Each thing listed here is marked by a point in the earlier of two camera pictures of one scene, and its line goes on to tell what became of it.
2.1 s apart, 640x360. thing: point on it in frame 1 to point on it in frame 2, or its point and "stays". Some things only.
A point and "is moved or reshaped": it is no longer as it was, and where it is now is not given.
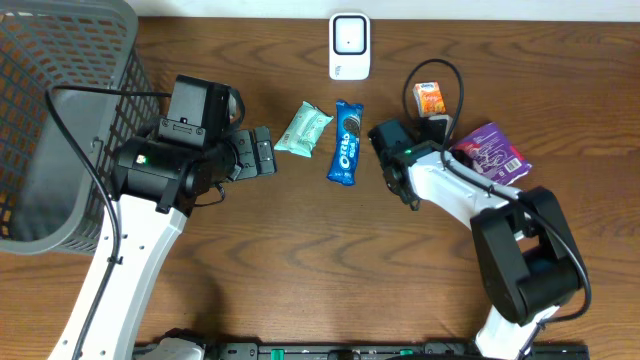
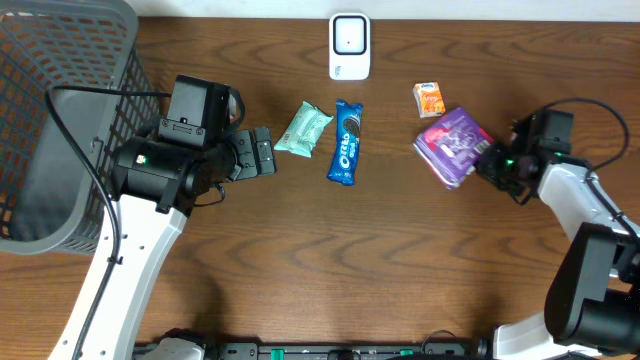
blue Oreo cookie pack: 343,165 stays
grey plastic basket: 51,198 stays
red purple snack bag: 488,151 is moved or reshaped
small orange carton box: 429,98 stays
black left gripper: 245,154 stays
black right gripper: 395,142 to 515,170
